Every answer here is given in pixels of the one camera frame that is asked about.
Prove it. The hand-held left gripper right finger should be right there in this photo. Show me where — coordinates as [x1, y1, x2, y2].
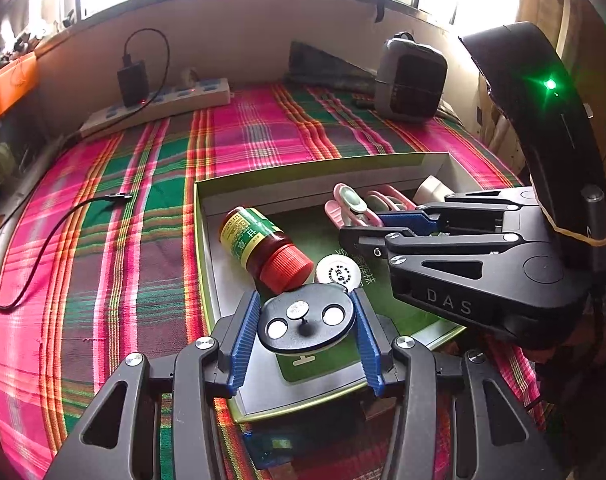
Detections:
[349, 290, 564, 480]

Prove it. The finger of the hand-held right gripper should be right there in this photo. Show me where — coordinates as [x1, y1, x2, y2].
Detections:
[380, 187, 541, 236]
[339, 225, 526, 261]

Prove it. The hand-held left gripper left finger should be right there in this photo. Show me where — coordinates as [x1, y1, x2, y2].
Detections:
[43, 290, 262, 480]

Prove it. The pink plastic clip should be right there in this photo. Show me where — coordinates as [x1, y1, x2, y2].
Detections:
[365, 185, 418, 214]
[325, 182, 384, 229]

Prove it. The white round jar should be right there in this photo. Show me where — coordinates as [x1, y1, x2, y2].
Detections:
[315, 255, 367, 293]

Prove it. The black oval magnet holder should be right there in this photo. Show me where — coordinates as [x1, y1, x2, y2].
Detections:
[259, 284, 357, 354]

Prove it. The green cardboard box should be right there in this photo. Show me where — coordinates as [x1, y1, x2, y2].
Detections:
[193, 152, 484, 422]

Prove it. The white USB charger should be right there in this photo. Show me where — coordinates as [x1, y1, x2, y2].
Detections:
[415, 175, 456, 207]

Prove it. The red cap medicine bottle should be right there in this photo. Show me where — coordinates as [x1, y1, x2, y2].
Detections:
[218, 206, 315, 294]

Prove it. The blue USB module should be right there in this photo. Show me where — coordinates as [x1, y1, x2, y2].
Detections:
[243, 431, 295, 468]

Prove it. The grey and black speaker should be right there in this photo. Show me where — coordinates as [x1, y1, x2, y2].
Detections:
[373, 32, 449, 123]

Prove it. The pink and green plaid blanket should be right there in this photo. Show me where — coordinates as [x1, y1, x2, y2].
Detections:
[0, 82, 548, 480]

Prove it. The white power strip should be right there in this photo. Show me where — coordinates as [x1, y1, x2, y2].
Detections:
[78, 77, 232, 139]

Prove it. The black USB cable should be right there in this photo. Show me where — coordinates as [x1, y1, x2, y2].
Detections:
[0, 191, 134, 311]

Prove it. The black power adapter with cable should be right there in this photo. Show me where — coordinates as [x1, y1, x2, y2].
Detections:
[117, 27, 171, 108]

